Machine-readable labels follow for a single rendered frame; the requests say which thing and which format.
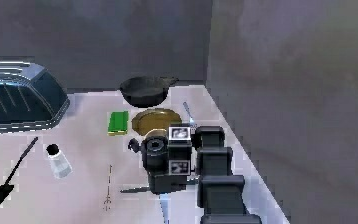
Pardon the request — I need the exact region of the gold round plate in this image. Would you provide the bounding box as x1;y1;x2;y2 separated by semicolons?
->
131;108;183;137

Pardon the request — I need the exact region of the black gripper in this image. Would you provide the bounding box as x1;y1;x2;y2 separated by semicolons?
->
127;132;189;196

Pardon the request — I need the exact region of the steel kitchen sink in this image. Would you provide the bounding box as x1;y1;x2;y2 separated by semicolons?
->
0;61;71;135

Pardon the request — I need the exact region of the black spatula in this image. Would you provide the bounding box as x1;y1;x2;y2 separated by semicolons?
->
0;136;40;209

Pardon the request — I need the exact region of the silver spoon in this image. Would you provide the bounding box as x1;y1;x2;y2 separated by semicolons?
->
182;101;197;128

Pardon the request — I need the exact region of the green sponge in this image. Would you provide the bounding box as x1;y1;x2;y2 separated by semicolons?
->
107;110;130;136

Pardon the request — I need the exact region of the glass salt shaker black cap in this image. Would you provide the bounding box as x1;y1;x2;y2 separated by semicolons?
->
45;143;73;180

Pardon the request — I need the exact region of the black frying pan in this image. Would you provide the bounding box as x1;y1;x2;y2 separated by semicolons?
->
119;75;180;109

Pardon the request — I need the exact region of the pale blue butter knife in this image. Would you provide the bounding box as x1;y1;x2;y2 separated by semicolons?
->
159;194;171;224

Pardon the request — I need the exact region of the grey table knife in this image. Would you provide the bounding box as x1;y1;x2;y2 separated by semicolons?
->
119;186;152;195

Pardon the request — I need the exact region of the tan round cup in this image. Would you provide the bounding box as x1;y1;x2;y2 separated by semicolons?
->
144;128;169;140

